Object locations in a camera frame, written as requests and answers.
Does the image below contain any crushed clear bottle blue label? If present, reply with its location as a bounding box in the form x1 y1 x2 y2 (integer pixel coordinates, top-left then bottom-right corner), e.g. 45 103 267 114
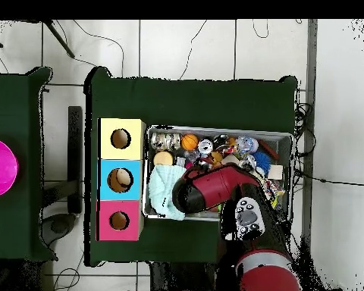
175 149 201 167

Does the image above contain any wooden box with three holes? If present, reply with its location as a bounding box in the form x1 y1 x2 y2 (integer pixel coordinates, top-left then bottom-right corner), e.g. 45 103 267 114
96 117 146 242

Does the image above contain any round orange sponge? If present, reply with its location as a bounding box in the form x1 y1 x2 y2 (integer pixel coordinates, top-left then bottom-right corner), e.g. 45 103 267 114
153 151 174 167

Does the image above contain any small orange basketball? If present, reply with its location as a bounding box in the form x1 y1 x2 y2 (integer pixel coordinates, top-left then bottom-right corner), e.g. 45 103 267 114
180 133 199 152

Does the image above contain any mint green knitted cloth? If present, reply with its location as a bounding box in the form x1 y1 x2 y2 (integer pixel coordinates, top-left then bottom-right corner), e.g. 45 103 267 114
148 164 187 221

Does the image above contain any dark green table cloth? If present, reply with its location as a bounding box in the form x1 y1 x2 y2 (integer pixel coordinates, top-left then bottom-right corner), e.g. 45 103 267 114
0 66 58 262
83 66 299 268

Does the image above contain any blue spiky rubber ball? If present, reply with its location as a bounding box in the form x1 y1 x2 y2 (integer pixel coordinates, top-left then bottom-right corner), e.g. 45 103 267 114
250 151 272 174

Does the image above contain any plain wooden block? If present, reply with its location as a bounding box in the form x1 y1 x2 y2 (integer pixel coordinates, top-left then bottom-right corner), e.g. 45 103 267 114
267 164 284 180

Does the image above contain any black floor stand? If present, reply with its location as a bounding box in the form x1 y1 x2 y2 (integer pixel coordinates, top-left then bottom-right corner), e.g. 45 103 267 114
42 105 83 246

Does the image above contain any black tripod leg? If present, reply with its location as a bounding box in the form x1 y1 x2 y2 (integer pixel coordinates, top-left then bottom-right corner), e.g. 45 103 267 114
43 20 76 59

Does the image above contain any pink plastic bowl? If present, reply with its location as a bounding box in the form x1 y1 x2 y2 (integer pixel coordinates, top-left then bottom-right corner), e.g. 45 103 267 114
0 137 20 199

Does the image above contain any shallow wire mesh bin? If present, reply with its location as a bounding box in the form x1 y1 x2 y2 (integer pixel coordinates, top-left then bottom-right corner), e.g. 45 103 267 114
142 124 293 226

